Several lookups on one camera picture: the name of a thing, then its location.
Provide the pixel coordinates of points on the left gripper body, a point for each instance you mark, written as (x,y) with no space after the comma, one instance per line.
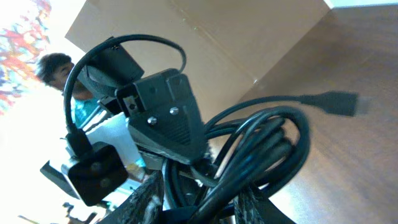
(166,93)

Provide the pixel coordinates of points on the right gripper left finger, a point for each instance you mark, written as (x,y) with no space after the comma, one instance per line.
(143,206)

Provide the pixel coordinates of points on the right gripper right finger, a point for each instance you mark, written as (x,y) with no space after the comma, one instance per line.
(251,206)

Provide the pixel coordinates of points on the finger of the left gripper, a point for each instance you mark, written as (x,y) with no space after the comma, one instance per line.
(174,131)

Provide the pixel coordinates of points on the brown cardboard box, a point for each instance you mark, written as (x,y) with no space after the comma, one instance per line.
(230,44)

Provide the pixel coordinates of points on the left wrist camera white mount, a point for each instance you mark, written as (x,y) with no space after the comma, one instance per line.
(112,164)

